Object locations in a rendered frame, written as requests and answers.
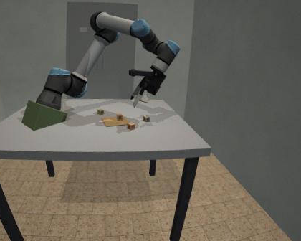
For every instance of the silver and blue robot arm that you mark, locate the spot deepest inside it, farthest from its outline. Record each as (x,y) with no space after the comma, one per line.
(108,29)

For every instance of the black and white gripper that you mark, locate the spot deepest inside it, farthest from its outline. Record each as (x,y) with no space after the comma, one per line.
(155,82)

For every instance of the tan flat mat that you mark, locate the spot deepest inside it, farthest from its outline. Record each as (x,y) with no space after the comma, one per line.
(112,121)

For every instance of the wooden letter block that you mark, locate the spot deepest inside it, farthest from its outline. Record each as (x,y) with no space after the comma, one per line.
(100,112)
(146,118)
(131,126)
(119,117)

